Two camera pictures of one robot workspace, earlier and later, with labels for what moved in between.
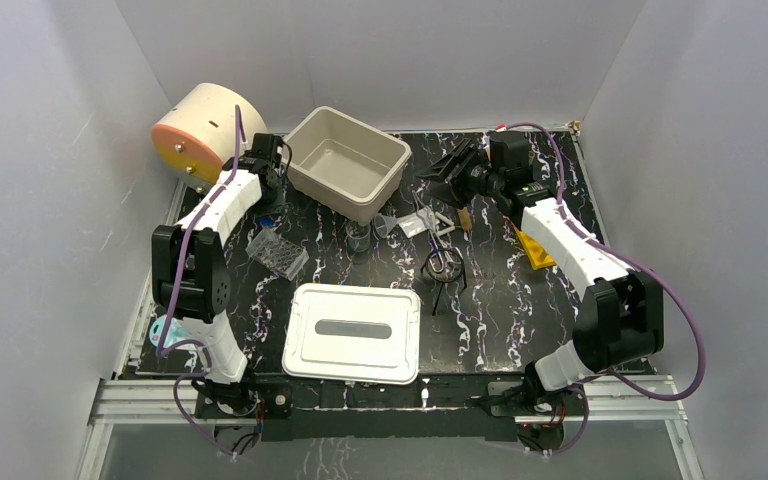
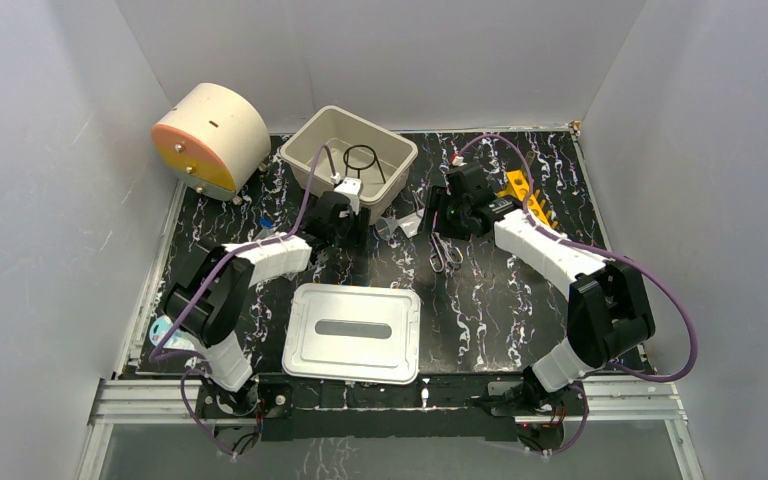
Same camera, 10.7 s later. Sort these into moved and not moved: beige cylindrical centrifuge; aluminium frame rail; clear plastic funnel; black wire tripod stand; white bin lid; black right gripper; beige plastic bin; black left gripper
Moved: black wire tripod stand; black right gripper; black left gripper
Not moved: aluminium frame rail; beige cylindrical centrifuge; clear plastic funnel; white bin lid; beige plastic bin
